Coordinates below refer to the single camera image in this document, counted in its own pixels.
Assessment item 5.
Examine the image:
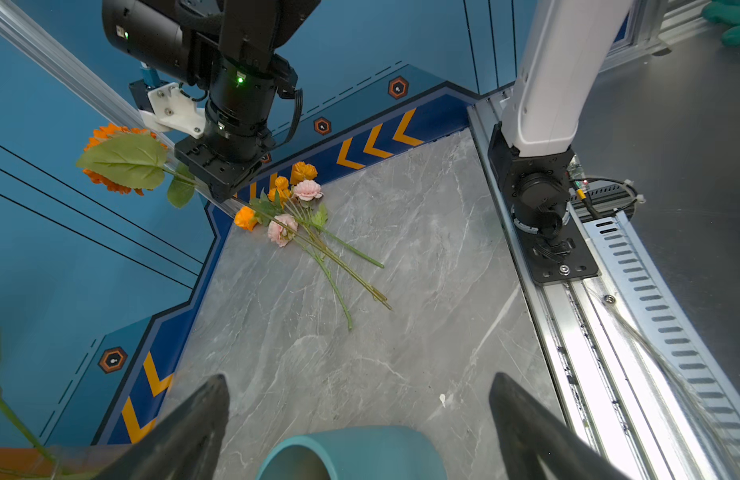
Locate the orange gerbera with leaf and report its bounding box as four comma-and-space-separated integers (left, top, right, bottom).
76, 124, 197, 209

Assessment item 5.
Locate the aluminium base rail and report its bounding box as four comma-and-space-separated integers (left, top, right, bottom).
465, 89, 740, 480

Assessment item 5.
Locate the aluminium corner post right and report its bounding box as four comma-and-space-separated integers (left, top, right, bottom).
0, 1, 242, 219

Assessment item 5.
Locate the orange flower stem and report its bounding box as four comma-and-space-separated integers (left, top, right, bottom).
233, 160, 394, 312

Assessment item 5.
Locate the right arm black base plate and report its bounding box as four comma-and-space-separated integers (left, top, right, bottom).
504, 220, 600, 285

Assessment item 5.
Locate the teal ceramic vase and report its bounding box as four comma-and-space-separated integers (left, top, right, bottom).
257, 426, 447, 479

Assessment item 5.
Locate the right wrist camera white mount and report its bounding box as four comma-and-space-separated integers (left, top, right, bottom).
129, 62, 206, 139

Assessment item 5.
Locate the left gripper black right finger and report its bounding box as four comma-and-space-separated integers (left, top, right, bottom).
489, 372, 626, 480

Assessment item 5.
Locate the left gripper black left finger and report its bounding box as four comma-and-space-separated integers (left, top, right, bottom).
97, 374, 230, 479

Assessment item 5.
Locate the green gloved hand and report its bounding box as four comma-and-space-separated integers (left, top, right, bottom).
702, 0, 740, 47

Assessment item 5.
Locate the pink peony flower stem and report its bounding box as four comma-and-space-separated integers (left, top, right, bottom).
266, 178, 386, 332

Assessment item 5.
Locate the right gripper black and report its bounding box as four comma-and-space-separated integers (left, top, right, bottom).
174, 136, 276, 202

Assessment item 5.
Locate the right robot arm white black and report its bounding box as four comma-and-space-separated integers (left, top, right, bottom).
84, 1, 627, 207

